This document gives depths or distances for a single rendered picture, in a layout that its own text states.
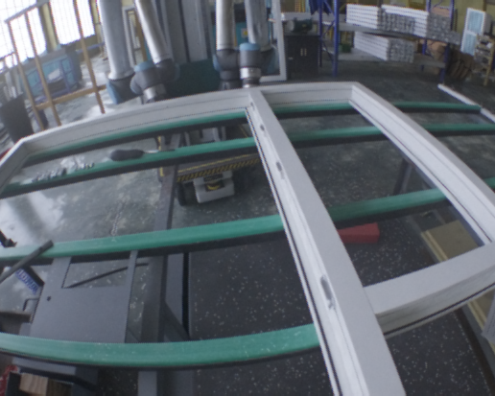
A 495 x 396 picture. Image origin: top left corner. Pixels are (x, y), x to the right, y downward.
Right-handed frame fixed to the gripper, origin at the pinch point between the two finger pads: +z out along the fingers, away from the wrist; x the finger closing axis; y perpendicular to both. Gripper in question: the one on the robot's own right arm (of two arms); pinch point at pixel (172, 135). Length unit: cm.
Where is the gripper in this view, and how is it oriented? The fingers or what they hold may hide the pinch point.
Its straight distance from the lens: 116.7
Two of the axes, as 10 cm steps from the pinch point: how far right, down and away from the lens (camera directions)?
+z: 3.4, 8.8, 3.3
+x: -8.8, 4.2, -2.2
